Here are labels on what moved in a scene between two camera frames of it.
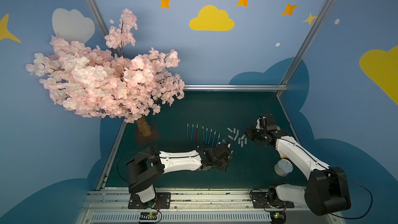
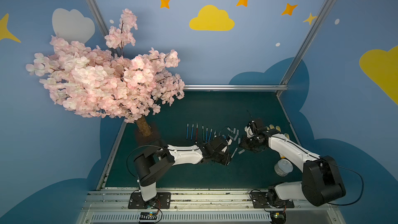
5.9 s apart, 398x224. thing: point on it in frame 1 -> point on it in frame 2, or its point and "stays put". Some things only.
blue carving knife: [192, 131] stays put
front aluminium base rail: [105, 206] stays put
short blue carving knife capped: [210, 136] stays put
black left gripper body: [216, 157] -> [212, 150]
